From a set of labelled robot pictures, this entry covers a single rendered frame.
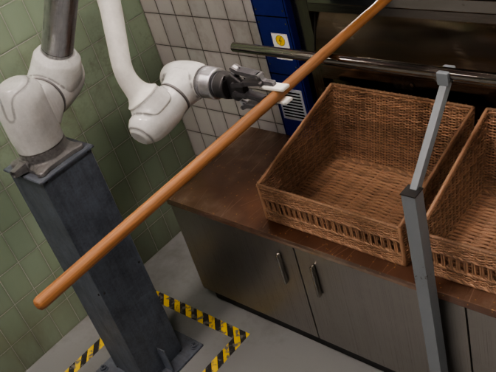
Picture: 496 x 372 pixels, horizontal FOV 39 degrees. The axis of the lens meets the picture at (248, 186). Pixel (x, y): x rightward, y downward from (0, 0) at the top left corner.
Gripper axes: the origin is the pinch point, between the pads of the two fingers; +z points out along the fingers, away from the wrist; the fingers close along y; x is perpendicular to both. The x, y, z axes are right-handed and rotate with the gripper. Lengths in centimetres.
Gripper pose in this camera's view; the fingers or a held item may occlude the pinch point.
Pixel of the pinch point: (277, 93)
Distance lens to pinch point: 181.5
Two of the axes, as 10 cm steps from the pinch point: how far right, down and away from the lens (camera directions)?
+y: 2.5, 7.9, 5.6
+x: -6.1, 5.8, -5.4
